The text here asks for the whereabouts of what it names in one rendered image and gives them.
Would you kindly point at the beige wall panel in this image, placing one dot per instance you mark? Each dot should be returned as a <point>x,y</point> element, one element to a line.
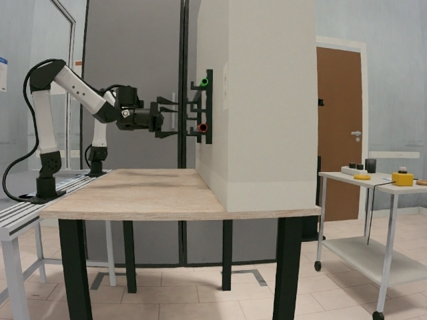
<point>264,150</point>

